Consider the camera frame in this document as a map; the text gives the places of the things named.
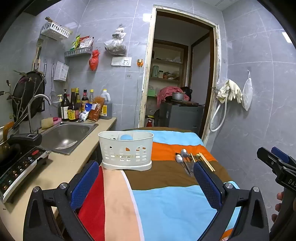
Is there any steel pan with black handle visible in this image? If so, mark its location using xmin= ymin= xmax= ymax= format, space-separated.
xmin=0 ymin=133 xmax=43 ymax=165

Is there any grey cabinet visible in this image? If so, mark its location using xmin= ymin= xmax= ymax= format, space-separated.
xmin=154 ymin=101 xmax=205 ymax=133

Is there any hanging metal strainer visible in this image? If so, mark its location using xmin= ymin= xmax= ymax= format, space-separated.
xmin=50 ymin=64 xmax=62 ymax=107

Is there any wall switch and socket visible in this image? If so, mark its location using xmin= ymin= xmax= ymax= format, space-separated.
xmin=111 ymin=56 xmax=132 ymax=67

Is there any white hose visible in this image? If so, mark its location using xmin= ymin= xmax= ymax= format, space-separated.
xmin=209 ymin=93 xmax=228 ymax=132

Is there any cream rubber glove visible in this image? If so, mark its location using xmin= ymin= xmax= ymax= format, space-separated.
xmin=217 ymin=81 xmax=230 ymax=103
xmin=228 ymin=79 xmax=243 ymax=104

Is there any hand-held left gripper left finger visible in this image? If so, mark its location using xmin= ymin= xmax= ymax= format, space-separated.
xmin=23 ymin=160 xmax=100 ymax=241

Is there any wooden shelf unit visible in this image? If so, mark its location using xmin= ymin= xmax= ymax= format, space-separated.
xmin=148 ymin=39 xmax=189 ymax=112

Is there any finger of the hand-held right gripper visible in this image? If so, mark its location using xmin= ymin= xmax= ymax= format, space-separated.
xmin=272 ymin=147 xmax=296 ymax=168
xmin=257 ymin=147 xmax=296 ymax=173

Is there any hanging black wok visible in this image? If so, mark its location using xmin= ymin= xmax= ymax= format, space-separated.
xmin=11 ymin=71 xmax=46 ymax=117

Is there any green snack packet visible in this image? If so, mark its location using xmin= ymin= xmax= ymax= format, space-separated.
xmin=70 ymin=35 xmax=81 ymax=50

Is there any black bag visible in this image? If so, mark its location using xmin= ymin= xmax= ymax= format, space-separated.
xmin=180 ymin=86 xmax=193 ymax=101

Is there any blue and white packet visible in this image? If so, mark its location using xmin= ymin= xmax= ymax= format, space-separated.
xmin=79 ymin=103 xmax=93 ymax=122

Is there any steel sink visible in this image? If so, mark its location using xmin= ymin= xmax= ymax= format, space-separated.
xmin=38 ymin=122 xmax=99 ymax=156

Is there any clear plastic bag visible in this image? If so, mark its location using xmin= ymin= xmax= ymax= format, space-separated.
xmin=104 ymin=24 xmax=127 ymax=56

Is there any red spice packet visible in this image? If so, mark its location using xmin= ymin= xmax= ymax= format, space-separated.
xmin=88 ymin=96 xmax=105 ymax=122

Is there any dark sauce bottle yellow label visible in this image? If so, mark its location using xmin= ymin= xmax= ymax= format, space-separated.
xmin=68 ymin=88 xmax=79 ymax=121

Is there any brown oil jug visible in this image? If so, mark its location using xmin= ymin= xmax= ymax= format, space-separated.
xmin=99 ymin=89 xmax=113 ymax=120

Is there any striped colourful cloth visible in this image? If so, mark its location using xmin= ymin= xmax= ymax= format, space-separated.
xmin=77 ymin=127 xmax=242 ymax=241

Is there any metal wall shelf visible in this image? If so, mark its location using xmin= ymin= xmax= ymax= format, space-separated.
xmin=65 ymin=46 xmax=93 ymax=58

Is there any white power cable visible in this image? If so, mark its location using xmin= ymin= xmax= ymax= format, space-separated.
xmin=137 ymin=66 xmax=142 ymax=128

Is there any red plastic bag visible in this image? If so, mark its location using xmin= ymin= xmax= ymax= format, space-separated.
xmin=89 ymin=49 xmax=100 ymax=71

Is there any chrome faucet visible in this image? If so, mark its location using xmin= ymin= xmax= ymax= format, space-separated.
xmin=28 ymin=94 xmax=52 ymax=135

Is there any white hanging plastic box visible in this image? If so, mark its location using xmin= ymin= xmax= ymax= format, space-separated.
xmin=54 ymin=61 xmax=70 ymax=81

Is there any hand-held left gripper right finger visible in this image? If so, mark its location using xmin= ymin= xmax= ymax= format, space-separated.
xmin=193 ymin=161 xmax=270 ymax=241

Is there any dark sauce bottle red cap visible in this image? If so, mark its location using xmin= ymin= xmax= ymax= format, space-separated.
xmin=81 ymin=89 xmax=89 ymax=112

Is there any wooden spatula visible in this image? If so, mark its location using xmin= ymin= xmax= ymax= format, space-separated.
xmin=32 ymin=38 xmax=44 ymax=71

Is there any silver spoon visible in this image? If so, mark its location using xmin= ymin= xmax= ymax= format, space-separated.
xmin=180 ymin=149 xmax=193 ymax=174
xmin=175 ymin=154 xmax=192 ymax=176

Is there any white plastic utensil basket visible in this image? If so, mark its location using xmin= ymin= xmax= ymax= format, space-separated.
xmin=98 ymin=130 xmax=154 ymax=171

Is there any yellow sponge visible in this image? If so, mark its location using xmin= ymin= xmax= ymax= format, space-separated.
xmin=41 ymin=117 xmax=55 ymax=130

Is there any white hanging mask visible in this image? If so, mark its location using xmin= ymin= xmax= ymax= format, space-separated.
xmin=242 ymin=70 xmax=252 ymax=111

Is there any person's right hand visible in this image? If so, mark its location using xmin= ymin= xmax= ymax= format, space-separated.
xmin=271 ymin=192 xmax=285 ymax=224

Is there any wooden door frame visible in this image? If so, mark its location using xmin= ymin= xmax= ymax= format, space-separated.
xmin=139 ymin=6 xmax=219 ymax=144

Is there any black induction cooker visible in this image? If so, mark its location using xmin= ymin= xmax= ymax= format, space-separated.
xmin=0 ymin=148 xmax=51 ymax=203

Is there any white wall basket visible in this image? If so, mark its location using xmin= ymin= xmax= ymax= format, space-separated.
xmin=40 ymin=22 xmax=71 ymax=40

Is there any pink cloth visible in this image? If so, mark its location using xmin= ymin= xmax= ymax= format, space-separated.
xmin=157 ymin=86 xmax=183 ymax=106

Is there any red snack packet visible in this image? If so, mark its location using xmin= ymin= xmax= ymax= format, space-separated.
xmin=81 ymin=36 xmax=94 ymax=49

